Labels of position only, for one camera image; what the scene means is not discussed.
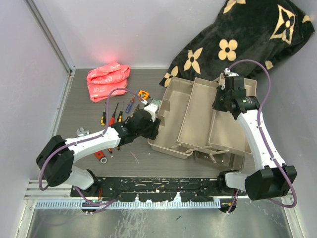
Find grey green toolbox latch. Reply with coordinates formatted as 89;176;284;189
151;99;162;108

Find blue handled screwdriver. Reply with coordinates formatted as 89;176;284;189
125;94;136;114

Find red black screwdriver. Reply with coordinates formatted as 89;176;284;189
108;103;119;126

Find translucent brown plastic toolbox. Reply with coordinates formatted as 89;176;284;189
148;75;251;170

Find orange handled small pliers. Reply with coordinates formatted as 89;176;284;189
107;147;120;153

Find yellow black screwdriver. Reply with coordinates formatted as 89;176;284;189
117;102;124;122
101;102;106;126

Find orange handled adjustable wrench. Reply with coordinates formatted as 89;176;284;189
76;127;107;164

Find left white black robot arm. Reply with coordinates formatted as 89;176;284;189
36;109;161;196

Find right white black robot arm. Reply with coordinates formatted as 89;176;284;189
212;74;297;202

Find yellow tape measure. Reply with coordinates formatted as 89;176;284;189
138;90;151;100

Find black floral plush blanket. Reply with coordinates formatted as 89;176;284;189
160;0;315;87

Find pink printed cloth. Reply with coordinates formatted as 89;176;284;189
86;61;131;103

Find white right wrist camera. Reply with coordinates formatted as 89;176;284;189
224;68;239;77

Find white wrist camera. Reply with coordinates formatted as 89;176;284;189
224;68;239;77
144;102;159;121

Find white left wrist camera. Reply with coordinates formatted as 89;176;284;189
144;102;159;121

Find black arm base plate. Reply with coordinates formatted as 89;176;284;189
91;177;236;202

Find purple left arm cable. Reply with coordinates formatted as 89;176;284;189
39;88;147;215

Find aluminium frame rail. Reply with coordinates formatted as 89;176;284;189
23;179;295;199

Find white slotted cable duct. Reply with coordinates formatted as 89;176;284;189
35;199;221;209

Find vertical aluminium corner post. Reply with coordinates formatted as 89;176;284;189
24;0;76;75

